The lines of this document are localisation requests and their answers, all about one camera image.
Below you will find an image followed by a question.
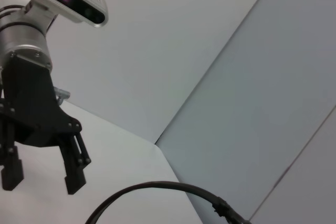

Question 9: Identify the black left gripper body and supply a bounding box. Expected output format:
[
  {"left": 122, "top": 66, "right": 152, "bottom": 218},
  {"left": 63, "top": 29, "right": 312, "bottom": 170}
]
[{"left": 0, "top": 53, "right": 83, "bottom": 148}]

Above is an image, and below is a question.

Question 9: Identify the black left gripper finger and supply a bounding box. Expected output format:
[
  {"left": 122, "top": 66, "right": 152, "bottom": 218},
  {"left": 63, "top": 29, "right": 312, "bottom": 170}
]
[
  {"left": 56, "top": 131, "right": 92, "bottom": 195},
  {"left": 0, "top": 113, "right": 25, "bottom": 191}
]

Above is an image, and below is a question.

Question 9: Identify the black teapot with arched handle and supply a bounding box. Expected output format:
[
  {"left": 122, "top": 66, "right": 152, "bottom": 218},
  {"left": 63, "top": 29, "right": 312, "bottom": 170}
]
[{"left": 85, "top": 180, "right": 253, "bottom": 224}]

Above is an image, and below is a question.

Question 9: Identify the left gripper cable with connector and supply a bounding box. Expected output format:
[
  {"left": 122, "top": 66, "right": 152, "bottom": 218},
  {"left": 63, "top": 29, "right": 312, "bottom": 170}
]
[{"left": 54, "top": 87, "right": 71, "bottom": 103}]

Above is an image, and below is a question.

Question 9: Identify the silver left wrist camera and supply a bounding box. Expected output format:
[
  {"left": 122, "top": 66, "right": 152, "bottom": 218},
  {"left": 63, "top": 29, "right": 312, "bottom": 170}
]
[{"left": 25, "top": 0, "right": 109, "bottom": 28}]

